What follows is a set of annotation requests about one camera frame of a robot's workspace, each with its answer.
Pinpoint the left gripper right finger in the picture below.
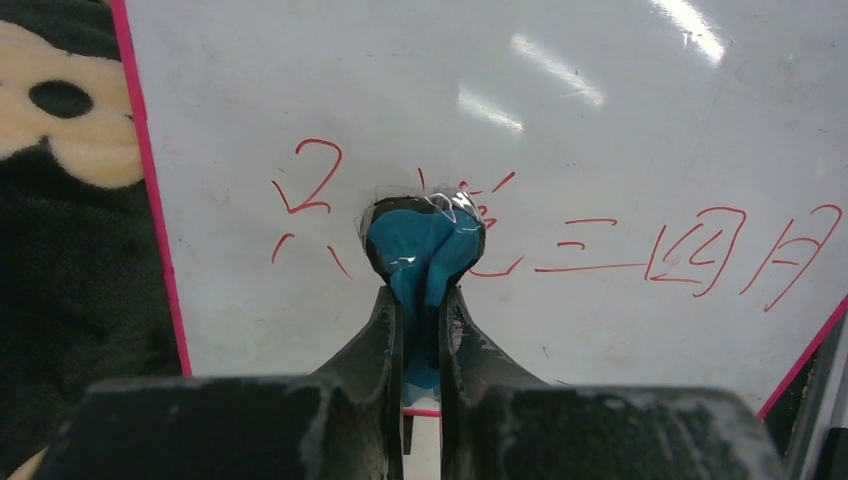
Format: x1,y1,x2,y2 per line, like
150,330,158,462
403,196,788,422
439,287,784,479

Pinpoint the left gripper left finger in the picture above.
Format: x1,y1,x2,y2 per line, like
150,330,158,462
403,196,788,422
35,287,403,479

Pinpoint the blue whiteboard eraser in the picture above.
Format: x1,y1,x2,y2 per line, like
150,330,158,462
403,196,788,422
358,188,486,409

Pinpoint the pink framed whiteboard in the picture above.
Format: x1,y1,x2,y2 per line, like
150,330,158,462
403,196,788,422
113,1,847,413

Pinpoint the black floral plush blanket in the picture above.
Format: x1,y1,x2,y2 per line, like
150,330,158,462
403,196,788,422
1,1,181,479

